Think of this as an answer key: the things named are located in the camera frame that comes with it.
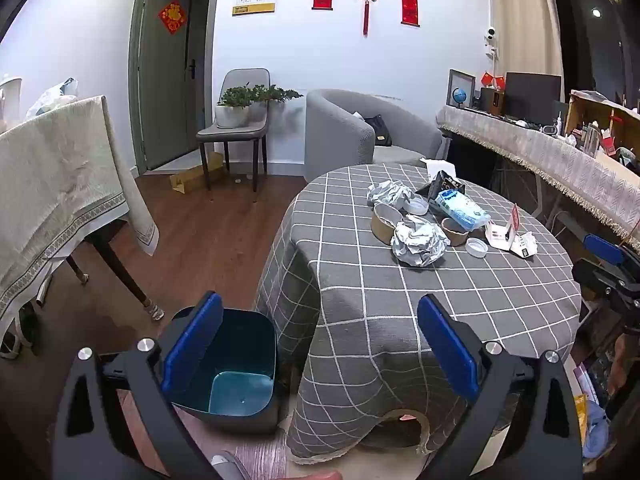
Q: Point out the red diamond door decoration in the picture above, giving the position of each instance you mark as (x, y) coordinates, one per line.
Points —
(173, 17)

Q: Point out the wooden speaker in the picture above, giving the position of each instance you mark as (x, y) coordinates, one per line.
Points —
(492, 102)

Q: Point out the beige fringed desk cloth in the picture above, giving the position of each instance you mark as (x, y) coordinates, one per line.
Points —
(550, 160)

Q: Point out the flat cardboard box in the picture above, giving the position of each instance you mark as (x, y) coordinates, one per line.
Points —
(192, 177)

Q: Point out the dark blue trash bin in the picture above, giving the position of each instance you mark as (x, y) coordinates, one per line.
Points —
(240, 360)

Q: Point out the white kettle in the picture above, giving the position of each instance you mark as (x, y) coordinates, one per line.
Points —
(10, 102)

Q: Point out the large foil ball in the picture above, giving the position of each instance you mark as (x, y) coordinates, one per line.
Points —
(420, 242)

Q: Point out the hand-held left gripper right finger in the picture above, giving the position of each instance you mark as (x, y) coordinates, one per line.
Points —
(447, 350)

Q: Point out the blue tissue packet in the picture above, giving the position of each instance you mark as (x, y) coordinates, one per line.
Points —
(460, 210)

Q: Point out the small blue globe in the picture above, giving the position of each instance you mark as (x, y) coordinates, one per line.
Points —
(458, 96)

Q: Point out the white tissue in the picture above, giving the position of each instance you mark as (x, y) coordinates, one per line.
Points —
(437, 166)

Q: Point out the picture frame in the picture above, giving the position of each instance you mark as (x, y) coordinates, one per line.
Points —
(461, 79)

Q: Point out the cream patterned tablecloth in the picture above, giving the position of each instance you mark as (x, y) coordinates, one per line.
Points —
(55, 185)

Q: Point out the black snack bag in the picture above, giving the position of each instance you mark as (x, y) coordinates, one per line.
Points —
(442, 180)

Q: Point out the grey dining chair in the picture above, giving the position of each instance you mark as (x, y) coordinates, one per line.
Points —
(245, 77)

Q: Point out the beige curtain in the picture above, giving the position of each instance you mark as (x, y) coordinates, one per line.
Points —
(525, 20)

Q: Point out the dark wooden table leg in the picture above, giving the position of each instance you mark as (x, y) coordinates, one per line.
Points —
(117, 265)

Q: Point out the white plastic bag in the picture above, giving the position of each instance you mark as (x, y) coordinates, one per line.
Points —
(52, 97)

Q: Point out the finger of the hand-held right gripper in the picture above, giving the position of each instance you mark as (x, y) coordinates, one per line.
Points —
(607, 280)
(602, 249)

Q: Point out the grey armchair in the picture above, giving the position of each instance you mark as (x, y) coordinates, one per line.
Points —
(335, 130)

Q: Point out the small foil ball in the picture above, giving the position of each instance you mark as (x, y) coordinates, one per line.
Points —
(390, 194)

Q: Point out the white plastic lid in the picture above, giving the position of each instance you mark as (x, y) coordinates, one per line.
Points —
(476, 248)
(416, 206)

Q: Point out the blue plastic bag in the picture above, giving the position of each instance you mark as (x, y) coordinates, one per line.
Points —
(597, 432)

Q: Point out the grey door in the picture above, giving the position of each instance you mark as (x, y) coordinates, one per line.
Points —
(165, 100)

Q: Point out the white security camera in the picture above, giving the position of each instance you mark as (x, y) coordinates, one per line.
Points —
(491, 37)

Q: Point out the small red flags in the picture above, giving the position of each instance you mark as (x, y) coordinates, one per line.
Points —
(492, 80)

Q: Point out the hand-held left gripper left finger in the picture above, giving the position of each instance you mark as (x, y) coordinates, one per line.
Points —
(192, 347)

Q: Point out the potted plant in white pot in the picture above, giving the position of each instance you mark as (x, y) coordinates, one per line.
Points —
(232, 112)
(275, 94)

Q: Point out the open cardboard box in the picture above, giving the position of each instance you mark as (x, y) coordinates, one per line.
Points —
(600, 107)

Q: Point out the black monitor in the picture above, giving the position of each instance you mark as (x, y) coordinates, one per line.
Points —
(532, 95)

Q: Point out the white paper carton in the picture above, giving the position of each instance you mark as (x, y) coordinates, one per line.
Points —
(505, 240)

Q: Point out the black handbag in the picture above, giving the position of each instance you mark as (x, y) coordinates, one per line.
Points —
(378, 132)

